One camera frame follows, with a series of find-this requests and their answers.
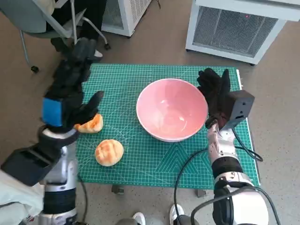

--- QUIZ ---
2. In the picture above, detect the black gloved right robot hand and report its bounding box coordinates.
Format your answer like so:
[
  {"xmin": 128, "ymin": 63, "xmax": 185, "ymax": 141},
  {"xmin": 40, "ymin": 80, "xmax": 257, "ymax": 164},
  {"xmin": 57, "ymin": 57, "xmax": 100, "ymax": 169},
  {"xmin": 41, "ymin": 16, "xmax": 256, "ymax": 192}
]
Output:
[{"xmin": 196, "ymin": 67, "xmax": 232, "ymax": 129}]

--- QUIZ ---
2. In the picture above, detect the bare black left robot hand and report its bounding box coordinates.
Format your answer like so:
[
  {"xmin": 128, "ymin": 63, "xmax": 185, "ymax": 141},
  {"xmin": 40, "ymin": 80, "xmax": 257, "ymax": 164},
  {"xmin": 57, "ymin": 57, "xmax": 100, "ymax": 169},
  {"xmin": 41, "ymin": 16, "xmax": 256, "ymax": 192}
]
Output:
[{"xmin": 41, "ymin": 37, "xmax": 105, "ymax": 128}]

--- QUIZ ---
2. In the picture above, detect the oblong toasted toy bread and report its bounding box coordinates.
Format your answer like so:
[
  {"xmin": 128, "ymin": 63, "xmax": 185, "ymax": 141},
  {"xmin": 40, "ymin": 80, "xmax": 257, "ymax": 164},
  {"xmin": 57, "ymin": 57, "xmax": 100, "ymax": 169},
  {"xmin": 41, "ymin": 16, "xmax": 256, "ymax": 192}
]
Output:
[{"xmin": 74, "ymin": 113, "xmax": 104, "ymax": 134}]

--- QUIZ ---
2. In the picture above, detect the pink bowl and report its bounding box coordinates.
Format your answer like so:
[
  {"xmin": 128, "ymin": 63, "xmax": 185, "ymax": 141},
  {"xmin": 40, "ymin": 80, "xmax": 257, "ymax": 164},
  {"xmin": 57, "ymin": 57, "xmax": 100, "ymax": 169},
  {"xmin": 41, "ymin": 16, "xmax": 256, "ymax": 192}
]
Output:
[{"xmin": 136, "ymin": 78, "xmax": 209, "ymax": 143}]

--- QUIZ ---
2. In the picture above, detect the round toy bread bun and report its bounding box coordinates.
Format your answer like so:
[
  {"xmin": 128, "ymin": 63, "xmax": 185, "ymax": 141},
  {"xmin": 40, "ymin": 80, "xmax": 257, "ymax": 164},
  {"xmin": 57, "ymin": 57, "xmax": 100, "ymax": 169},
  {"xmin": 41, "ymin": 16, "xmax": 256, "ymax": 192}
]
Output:
[{"xmin": 94, "ymin": 139, "xmax": 124, "ymax": 167}]

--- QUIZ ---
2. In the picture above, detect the large white grilled appliance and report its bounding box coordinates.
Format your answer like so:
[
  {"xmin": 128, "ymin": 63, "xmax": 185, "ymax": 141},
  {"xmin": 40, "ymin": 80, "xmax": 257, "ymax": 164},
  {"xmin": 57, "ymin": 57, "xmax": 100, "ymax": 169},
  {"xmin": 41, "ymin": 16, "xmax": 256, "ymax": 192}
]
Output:
[{"xmin": 185, "ymin": 0, "xmax": 300, "ymax": 66}]

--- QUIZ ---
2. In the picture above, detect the seated person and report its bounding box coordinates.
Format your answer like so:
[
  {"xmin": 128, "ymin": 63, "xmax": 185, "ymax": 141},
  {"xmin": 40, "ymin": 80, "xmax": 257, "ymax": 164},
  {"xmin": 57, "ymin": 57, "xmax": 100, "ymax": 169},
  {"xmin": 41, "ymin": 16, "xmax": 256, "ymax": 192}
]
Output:
[{"xmin": 50, "ymin": 0, "xmax": 107, "ymax": 58}]

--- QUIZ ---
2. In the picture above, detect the grey metal-legged chair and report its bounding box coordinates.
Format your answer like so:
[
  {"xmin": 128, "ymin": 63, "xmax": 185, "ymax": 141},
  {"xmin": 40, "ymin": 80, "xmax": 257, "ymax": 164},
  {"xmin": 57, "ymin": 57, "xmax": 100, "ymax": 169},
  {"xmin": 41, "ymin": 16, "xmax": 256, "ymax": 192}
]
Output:
[{"xmin": 0, "ymin": 0, "xmax": 111, "ymax": 73}]

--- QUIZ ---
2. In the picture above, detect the green cutting mat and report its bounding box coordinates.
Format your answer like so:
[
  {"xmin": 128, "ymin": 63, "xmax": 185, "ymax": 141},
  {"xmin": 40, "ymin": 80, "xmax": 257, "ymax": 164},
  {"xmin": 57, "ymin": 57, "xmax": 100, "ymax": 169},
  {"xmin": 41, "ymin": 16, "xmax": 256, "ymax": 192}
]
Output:
[{"xmin": 76, "ymin": 63, "xmax": 261, "ymax": 188}]

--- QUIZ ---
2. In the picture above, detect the small white grilled appliance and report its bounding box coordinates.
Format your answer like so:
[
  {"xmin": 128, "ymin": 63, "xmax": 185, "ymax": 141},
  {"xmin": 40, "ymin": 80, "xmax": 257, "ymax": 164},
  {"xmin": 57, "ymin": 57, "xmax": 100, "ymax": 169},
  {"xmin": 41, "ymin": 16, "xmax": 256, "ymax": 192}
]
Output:
[{"xmin": 101, "ymin": 0, "xmax": 153, "ymax": 38}]

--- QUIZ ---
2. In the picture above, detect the white shoe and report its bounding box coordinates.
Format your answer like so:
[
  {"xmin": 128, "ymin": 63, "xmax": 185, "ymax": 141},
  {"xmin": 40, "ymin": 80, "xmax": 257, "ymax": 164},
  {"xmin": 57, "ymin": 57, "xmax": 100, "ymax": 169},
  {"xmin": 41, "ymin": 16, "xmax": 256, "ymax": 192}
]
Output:
[
  {"xmin": 132, "ymin": 212, "xmax": 146, "ymax": 225},
  {"xmin": 170, "ymin": 203, "xmax": 185, "ymax": 222}
]

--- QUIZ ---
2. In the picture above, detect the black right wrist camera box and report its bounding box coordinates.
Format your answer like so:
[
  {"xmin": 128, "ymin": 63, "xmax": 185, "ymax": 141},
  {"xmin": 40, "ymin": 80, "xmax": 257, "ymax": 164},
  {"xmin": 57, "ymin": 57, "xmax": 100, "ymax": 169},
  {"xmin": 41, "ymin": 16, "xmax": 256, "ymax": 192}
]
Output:
[{"xmin": 221, "ymin": 90, "xmax": 255, "ymax": 129}]

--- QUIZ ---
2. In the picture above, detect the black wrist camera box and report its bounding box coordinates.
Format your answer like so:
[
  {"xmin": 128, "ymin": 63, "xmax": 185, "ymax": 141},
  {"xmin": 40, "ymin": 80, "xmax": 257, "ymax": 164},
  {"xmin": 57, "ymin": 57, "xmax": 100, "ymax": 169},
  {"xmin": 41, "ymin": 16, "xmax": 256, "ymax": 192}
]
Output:
[
  {"xmin": 221, "ymin": 90, "xmax": 255, "ymax": 129},
  {"xmin": 0, "ymin": 142, "xmax": 63, "ymax": 187}
]

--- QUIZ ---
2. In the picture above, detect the black right camera cable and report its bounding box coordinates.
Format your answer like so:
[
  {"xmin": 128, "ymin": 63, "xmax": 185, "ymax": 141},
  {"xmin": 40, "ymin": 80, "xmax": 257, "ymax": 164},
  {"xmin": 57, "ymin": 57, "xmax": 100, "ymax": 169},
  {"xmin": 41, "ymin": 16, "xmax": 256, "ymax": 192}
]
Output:
[{"xmin": 231, "ymin": 128, "xmax": 263, "ymax": 162}]

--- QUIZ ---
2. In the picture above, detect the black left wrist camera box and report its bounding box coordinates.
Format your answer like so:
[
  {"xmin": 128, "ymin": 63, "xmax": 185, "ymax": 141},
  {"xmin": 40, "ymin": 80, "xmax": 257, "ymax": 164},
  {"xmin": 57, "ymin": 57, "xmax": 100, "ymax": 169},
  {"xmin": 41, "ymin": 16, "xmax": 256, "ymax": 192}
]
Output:
[{"xmin": 0, "ymin": 142, "xmax": 63, "ymax": 187}]

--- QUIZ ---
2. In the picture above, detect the long black robot cable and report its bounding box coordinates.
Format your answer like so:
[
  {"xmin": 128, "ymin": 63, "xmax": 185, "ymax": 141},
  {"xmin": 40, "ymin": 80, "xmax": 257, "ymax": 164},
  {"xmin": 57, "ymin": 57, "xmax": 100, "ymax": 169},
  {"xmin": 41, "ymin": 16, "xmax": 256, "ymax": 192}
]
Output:
[{"xmin": 173, "ymin": 149, "xmax": 209, "ymax": 225}]

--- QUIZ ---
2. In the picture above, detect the looped black right arm cable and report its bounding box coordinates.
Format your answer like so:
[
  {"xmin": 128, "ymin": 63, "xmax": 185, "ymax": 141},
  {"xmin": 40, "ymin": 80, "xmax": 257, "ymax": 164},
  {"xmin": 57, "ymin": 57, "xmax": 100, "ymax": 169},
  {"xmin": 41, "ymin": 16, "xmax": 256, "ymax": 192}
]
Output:
[{"xmin": 190, "ymin": 186, "xmax": 281, "ymax": 225}]

